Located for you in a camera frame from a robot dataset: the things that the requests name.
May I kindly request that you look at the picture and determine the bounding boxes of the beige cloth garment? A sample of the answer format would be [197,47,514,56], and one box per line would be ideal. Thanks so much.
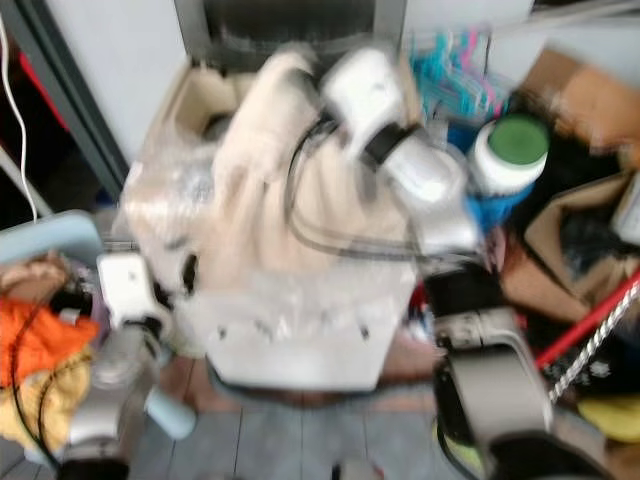
[208,48,423,286]

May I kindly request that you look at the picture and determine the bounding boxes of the blue and pink clothes hangers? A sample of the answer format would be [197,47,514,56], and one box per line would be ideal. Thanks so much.
[408,28,503,123]

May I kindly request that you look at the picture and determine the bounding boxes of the dark grey framed panel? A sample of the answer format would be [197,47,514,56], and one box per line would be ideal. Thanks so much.
[173,0,408,73]

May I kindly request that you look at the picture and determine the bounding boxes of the light blue plastic chair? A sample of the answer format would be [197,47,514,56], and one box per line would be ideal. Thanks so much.
[0,209,199,479]

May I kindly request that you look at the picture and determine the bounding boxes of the tan pink garment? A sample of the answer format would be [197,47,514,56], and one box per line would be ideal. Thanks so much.
[5,253,98,301]

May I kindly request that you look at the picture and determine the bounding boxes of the orange garment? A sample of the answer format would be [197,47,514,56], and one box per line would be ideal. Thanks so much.
[0,297,101,389]

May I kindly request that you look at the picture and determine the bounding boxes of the yellow garment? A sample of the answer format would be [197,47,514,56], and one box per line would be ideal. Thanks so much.
[0,350,93,453]

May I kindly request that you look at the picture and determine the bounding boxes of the white jar with green lid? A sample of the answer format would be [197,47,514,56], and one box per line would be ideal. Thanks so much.
[470,111,553,198]

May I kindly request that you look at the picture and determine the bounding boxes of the blue plastic container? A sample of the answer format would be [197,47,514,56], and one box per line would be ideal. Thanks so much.
[463,188,533,239]

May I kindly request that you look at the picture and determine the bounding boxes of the pink bowl with items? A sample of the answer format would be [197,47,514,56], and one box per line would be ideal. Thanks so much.
[408,283,441,336]

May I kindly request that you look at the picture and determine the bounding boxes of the brown cardboard box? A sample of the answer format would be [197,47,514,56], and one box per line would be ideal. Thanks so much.
[518,44,640,169]

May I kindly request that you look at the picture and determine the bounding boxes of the brown paper bag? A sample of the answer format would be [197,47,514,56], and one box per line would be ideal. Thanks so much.
[498,173,640,323]

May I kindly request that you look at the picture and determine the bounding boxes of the red pole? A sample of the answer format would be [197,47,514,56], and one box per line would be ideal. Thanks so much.
[533,268,640,369]

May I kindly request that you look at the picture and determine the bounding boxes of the black white striped pole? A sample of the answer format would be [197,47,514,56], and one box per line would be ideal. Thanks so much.
[548,298,640,403]

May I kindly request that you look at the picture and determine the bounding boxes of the yellow-green plastic basin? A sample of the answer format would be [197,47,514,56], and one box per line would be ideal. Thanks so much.
[434,394,640,480]

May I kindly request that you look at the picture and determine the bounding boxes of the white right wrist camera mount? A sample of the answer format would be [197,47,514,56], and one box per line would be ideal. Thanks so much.
[320,46,408,163]

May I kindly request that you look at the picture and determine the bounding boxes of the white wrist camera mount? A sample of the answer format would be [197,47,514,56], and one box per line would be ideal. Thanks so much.
[320,46,408,163]
[96,252,163,329]

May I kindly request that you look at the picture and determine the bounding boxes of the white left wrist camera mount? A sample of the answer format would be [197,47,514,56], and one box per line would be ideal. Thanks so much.
[96,252,163,329]

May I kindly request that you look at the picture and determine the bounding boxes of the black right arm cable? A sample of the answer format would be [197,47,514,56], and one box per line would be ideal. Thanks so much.
[282,115,426,263]

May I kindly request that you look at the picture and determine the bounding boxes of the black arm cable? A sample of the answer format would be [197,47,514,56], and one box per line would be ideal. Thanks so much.
[8,290,96,469]
[282,115,426,263]

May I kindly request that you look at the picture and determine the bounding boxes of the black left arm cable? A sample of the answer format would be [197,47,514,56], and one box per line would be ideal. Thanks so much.
[8,290,96,469]

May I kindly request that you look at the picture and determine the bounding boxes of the dark door frame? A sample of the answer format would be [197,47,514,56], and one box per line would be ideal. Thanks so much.
[0,0,133,203]

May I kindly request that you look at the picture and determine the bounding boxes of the white cable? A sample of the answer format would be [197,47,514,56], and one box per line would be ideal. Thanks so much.
[0,42,43,223]

